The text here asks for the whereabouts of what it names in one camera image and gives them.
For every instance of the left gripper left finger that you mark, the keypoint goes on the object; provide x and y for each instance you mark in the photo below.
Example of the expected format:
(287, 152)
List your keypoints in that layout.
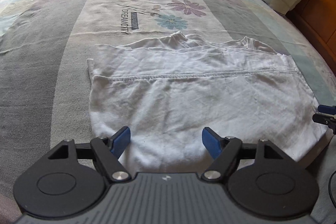
(95, 161)

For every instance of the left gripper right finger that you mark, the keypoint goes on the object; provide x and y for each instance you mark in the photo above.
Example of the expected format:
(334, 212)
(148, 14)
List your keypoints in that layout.
(227, 153)

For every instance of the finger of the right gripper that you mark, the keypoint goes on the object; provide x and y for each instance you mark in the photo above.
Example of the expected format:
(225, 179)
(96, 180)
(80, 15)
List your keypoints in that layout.
(326, 120)
(326, 109)

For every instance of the white printed t-shirt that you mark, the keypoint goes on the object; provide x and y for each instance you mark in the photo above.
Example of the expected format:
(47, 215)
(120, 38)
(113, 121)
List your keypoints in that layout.
(167, 90)

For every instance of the pastel patchwork bed sheet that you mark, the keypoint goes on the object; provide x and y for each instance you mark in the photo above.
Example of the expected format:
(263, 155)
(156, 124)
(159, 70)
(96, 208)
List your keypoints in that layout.
(45, 46)

